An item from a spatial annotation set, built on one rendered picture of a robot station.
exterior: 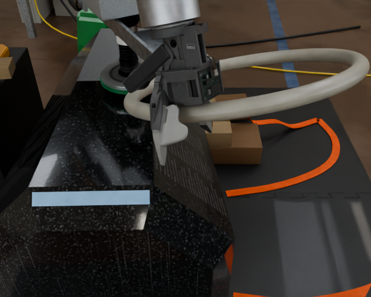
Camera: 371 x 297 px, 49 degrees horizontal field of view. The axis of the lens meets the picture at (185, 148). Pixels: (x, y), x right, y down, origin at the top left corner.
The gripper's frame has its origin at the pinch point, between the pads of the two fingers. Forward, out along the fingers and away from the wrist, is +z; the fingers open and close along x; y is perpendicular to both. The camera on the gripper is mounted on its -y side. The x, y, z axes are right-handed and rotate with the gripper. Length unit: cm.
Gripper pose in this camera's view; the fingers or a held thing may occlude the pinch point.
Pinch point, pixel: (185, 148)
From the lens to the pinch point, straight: 69.1
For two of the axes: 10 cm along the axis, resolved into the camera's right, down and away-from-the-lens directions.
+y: 8.2, 0.4, -5.7
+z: 1.8, 9.3, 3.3
